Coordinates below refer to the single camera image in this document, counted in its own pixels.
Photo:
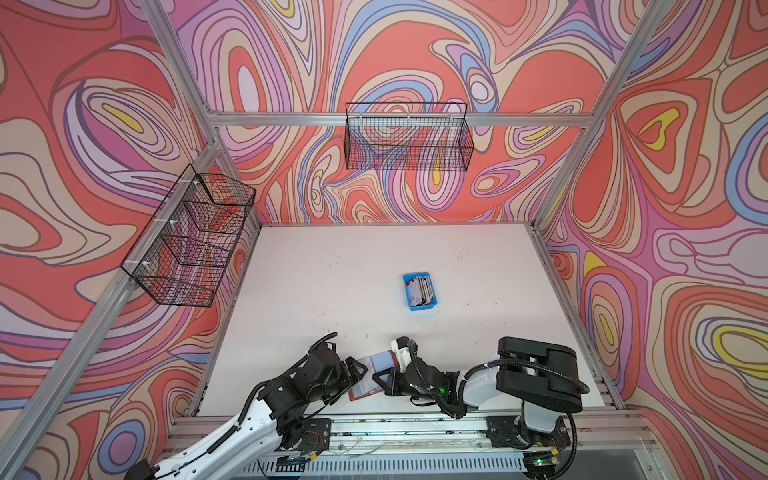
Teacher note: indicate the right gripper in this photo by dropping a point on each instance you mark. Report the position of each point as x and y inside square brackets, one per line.
[392, 388]

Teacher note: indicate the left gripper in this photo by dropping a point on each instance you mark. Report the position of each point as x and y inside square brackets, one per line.
[346, 381]

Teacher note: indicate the red leather card holder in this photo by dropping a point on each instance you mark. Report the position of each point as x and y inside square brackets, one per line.
[379, 363]

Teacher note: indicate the blue plastic tray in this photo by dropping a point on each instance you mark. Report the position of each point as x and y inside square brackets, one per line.
[424, 307]

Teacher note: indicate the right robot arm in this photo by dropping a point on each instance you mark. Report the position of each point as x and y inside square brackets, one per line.
[542, 376]

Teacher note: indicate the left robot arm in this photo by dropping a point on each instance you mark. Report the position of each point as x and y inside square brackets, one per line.
[273, 415]

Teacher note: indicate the stack of cards in tray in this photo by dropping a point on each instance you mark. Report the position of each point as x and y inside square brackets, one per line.
[419, 291]

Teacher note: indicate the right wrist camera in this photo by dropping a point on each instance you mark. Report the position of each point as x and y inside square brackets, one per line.
[404, 350]

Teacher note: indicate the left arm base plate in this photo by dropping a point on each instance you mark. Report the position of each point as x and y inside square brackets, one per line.
[305, 436]

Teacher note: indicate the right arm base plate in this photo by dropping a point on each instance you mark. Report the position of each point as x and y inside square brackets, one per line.
[511, 432]

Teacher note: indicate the black wire basket left wall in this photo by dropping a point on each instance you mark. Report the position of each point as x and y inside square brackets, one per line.
[182, 255]

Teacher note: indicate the black wire basket wall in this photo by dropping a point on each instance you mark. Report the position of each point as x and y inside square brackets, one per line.
[407, 135]
[182, 255]

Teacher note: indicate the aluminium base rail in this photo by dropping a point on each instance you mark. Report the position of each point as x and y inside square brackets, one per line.
[607, 444]

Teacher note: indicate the black wire basket back wall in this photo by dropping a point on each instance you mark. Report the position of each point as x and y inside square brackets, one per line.
[407, 135]

